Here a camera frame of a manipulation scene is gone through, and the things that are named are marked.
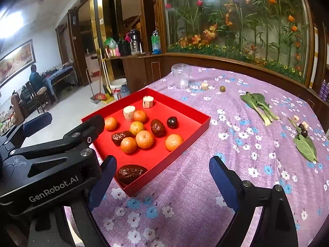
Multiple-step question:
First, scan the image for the red dustpan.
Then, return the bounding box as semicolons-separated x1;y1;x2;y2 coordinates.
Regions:
86;68;108;105

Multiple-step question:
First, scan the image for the red tray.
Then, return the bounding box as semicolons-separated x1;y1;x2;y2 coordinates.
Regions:
81;87;211;197

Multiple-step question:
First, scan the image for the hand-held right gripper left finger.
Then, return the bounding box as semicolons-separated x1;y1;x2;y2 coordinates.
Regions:
27;155;118;247

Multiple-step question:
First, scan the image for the wooden chair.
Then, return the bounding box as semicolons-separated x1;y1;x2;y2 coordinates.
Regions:
26;81;50;114

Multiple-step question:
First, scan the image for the green leaf with dark fruits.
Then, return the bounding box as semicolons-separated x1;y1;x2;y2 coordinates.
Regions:
288;118;318;163

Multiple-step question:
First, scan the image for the black and silver thermos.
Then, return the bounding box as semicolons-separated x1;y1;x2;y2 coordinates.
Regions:
129;29;142;54

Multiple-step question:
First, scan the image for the golden door frame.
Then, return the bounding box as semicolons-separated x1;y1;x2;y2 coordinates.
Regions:
89;0;114;83

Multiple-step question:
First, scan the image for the brown sofa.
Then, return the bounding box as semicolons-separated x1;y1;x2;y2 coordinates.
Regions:
10;91;31;124

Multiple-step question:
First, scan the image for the bok choy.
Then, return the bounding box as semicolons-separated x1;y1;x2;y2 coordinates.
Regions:
240;92;280;127

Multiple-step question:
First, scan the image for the purple floral tablecloth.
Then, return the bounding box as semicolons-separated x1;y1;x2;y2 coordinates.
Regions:
65;65;329;247

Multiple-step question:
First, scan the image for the grey plastic jug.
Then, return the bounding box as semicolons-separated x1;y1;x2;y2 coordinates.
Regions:
119;84;131;99

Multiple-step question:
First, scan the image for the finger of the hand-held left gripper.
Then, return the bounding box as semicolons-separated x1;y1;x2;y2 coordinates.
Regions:
58;114;105;157
0;112;53;157

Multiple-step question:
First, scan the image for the green plastic bag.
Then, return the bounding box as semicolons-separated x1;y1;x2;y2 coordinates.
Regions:
103;36;117;50

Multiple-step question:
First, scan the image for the framed wall painting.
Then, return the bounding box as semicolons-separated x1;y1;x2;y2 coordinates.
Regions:
0;39;36;88

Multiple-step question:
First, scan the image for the clear plastic cup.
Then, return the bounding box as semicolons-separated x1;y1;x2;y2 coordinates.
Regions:
171;63;192;90

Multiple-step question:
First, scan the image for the white bucket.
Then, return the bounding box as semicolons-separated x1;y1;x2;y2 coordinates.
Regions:
109;78;127;101

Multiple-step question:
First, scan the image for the wrinkled red date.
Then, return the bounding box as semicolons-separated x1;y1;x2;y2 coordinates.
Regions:
117;165;148;186
150;119;166;137
111;131;135;146

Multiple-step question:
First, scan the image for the purple bottle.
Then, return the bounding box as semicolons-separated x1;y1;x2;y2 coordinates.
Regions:
319;79;329;103

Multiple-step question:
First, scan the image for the yellow handled broom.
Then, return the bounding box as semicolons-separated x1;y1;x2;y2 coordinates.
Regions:
99;48;114;101

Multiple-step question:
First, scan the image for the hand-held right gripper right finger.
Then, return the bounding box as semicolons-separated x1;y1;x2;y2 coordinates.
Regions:
209;156;300;247

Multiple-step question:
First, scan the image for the table with blue cloth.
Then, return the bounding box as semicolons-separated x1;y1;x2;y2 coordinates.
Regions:
42;65;78;103

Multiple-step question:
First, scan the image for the glass flower display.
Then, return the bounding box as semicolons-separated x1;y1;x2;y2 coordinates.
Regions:
161;0;315;83

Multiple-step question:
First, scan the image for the green label clear bottle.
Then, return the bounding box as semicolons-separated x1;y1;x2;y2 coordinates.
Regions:
151;29;162;55

